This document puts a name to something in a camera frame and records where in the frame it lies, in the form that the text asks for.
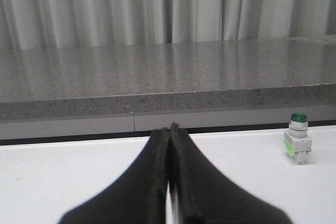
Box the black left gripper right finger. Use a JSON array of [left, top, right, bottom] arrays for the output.
[[169, 123, 291, 223]]

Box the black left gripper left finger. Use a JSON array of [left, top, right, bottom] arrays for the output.
[[60, 128, 170, 223]]

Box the grey stone ledge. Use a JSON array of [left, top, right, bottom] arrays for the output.
[[1, 35, 335, 140]]

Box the white curtain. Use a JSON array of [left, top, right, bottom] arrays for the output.
[[1, 0, 335, 50]]

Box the green pushbutton switch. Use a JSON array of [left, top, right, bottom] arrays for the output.
[[284, 113, 312, 165]]

